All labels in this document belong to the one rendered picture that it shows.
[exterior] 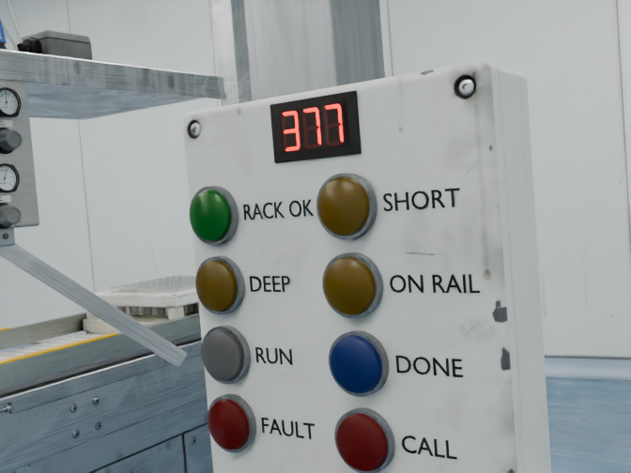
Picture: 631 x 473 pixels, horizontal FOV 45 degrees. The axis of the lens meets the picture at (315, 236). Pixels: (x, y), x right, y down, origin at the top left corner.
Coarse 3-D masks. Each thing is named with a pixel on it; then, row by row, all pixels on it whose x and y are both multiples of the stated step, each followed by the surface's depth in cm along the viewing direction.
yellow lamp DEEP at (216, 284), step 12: (216, 264) 39; (204, 276) 39; (216, 276) 39; (228, 276) 38; (204, 288) 39; (216, 288) 39; (228, 288) 38; (204, 300) 40; (216, 300) 39; (228, 300) 39
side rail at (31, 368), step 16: (176, 320) 126; (192, 320) 129; (128, 336) 118; (176, 336) 126; (64, 352) 108; (80, 352) 110; (96, 352) 113; (112, 352) 115; (128, 352) 118; (0, 368) 100; (16, 368) 102; (32, 368) 104; (48, 368) 106; (64, 368) 108; (0, 384) 100
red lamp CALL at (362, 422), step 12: (348, 420) 35; (360, 420) 35; (372, 420) 35; (348, 432) 35; (360, 432) 35; (372, 432) 34; (348, 444) 35; (360, 444) 35; (372, 444) 34; (384, 444) 34; (348, 456) 35; (360, 456) 35; (372, 456) 34; (384, 456) 34; (360, 468) 35; (372, 468) 35
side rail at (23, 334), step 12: (36, 324) 136; (48, 324) 138; (60, 324) 140; (72, 324) 142; (0, 336) 130; (12, 336) 132; (24, 336) 134; (36, 336) 136; (48, 336) 138; (0, 348) 130
